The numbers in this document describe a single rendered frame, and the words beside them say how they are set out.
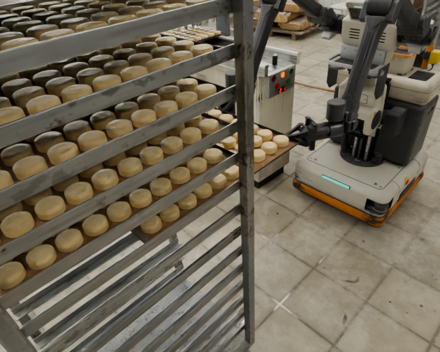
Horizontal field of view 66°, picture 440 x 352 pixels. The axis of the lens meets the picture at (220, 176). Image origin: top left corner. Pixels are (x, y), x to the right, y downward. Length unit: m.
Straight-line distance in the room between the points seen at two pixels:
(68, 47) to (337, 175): 1.84
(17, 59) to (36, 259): 0.37
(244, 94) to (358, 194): 1.46
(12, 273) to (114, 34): 0.45
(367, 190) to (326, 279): 0.56
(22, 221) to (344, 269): 1.67
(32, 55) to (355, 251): 1.89
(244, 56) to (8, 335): 0.67
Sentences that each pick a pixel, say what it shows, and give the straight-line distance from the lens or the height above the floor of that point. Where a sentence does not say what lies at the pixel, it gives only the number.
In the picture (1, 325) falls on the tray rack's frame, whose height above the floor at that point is 1.04.
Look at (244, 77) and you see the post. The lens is 0.77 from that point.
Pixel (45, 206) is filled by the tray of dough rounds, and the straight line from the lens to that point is 0.69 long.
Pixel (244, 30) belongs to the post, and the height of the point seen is 1.37.
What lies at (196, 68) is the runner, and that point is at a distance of 0.70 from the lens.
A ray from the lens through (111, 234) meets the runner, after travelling 0.72.
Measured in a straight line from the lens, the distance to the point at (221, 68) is 2.23.
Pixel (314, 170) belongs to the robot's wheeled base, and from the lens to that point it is 2.23.
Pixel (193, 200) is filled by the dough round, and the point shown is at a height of 0.97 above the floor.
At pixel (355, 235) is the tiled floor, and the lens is 2.22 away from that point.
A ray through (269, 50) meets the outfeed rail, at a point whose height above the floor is 0.88.
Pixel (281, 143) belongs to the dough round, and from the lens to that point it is 1.10.
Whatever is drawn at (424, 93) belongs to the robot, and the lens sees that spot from 2.12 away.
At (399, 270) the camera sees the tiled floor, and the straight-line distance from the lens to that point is 2.11.
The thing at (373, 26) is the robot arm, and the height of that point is 1.25.
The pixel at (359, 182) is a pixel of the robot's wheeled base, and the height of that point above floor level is 0.28.
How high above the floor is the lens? 1.54
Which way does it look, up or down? 36 degrees down
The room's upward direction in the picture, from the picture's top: 4 degrees counter-clockwise
